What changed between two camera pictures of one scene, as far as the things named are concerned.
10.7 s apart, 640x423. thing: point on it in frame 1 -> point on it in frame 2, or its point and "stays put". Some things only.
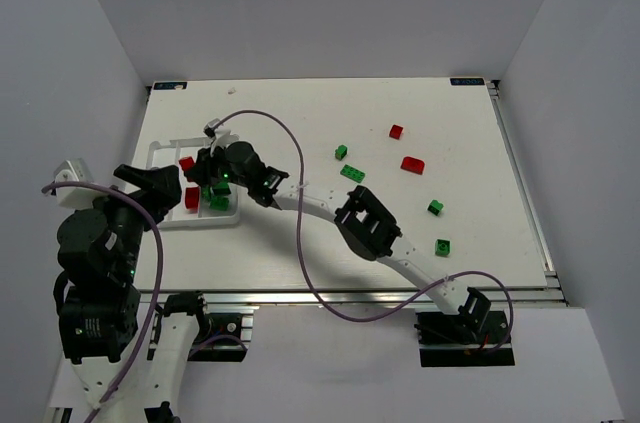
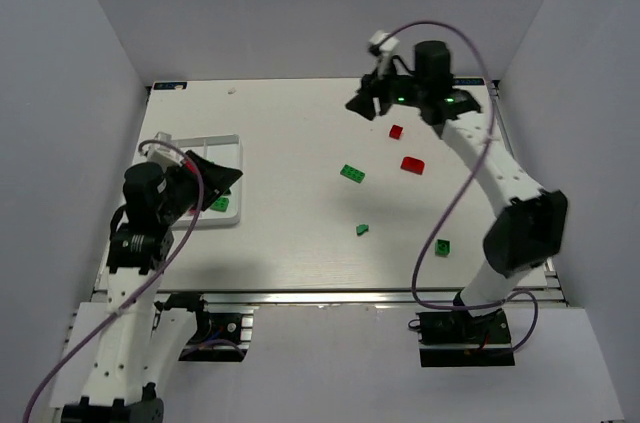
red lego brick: [186, 163] stays put
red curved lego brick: [413, 165] stays put
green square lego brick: [443, 247] stays put
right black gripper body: [204, 169] -> [378, 94]
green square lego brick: [219, 203] stays put
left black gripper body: [151, 188] -> [188, 182]
